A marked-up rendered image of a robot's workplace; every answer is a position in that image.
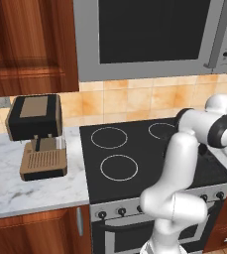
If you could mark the grey wall socket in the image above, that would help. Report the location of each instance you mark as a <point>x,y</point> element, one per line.
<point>2,102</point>

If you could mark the black oven door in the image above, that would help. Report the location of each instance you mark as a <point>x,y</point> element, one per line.
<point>128,239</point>

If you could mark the brown wooden base cupboard door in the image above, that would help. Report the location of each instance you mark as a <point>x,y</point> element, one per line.
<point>32,234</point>

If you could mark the silver microwave oven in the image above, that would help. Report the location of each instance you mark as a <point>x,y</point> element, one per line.
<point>88,39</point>

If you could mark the black and tan coffee machine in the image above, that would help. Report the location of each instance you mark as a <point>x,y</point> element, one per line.
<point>34,122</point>

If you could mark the black stove knob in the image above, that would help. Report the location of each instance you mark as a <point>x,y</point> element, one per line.
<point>138,209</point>
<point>101,214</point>
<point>220,195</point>
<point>121,211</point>
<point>204,197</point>

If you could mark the black glass microwave door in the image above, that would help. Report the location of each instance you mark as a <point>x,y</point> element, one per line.
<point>151,29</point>

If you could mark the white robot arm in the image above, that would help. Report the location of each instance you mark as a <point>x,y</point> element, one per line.
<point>179,172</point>

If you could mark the brown wooden wall cupboard door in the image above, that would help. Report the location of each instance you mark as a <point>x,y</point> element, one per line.
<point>29,43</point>

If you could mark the black hob stove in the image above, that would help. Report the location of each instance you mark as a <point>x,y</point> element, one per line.
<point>118,149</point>

